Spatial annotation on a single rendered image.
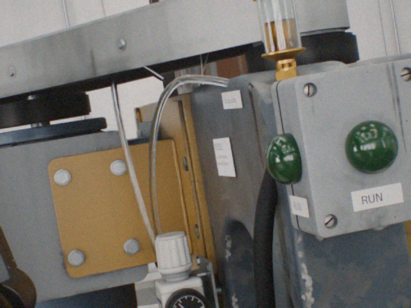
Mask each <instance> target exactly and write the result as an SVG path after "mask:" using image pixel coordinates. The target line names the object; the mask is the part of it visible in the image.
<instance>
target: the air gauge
mask: <svg viewBox="0 0 411 308"><path fill-rule="evenodd" d="M164 308H210V307H209V303H208V301H207V299H206V297H205V296H204V295H203V294H202V293H199V292H198V291H197V290H194V289H191V288H183V289H179V290H177V291H176V292H173V293H172V294H171V295H170V296H169V297H168V299H167V301H166V304H165V307H164Z"/></svg>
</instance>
